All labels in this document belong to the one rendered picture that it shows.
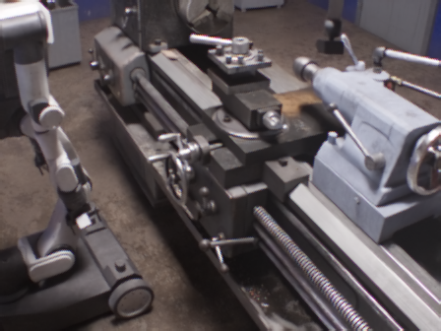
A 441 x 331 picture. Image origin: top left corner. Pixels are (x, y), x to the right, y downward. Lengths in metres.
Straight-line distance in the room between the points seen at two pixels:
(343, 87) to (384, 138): 0.23
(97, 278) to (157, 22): 1.26
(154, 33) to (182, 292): 1.26
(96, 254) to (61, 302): 0.30
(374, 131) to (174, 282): 1.33
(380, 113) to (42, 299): 1.53
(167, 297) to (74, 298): 0.45
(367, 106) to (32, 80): 0.98
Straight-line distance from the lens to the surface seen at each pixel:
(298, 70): 1.78
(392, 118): 1.43
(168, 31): 2.59
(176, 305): 2.34
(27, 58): 1.51
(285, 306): 1.83
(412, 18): 5.42
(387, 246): 1.48
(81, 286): 2.23
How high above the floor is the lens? 1.79
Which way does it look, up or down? 34 degrees down
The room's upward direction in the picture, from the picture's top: 2 degrees clockwise
